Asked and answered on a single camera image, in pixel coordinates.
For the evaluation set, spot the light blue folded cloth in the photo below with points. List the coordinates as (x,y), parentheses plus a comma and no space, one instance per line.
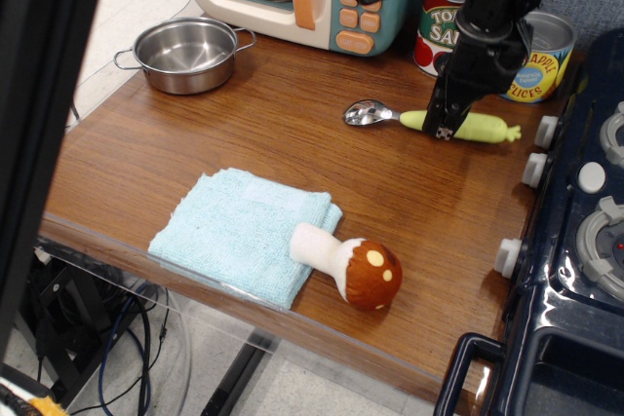
(234,228)

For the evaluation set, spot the small steel pot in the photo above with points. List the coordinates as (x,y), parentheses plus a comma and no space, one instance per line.
(189,56)

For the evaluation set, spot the pineapple slices can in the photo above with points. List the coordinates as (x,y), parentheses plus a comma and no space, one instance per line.
(553,40)

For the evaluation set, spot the clear acrylic table guard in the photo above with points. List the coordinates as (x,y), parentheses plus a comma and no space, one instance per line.
(406,344)

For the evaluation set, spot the tomato sauce can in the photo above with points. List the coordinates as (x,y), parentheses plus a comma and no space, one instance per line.
(437,33)

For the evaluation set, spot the plush brown mushroom toy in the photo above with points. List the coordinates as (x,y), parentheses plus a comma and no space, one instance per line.
(366,273)

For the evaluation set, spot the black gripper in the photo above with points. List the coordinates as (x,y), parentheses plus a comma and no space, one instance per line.
(473,70)

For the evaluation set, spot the dark blue toy stove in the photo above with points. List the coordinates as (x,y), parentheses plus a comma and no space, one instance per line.
(562,348)

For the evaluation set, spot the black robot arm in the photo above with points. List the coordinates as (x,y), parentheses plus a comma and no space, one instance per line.
(109,185)

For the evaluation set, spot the black table leg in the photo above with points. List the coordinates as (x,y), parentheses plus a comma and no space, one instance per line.
(240,373)

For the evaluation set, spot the yellow object at corner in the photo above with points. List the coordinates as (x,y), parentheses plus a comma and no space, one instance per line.
(27,397)

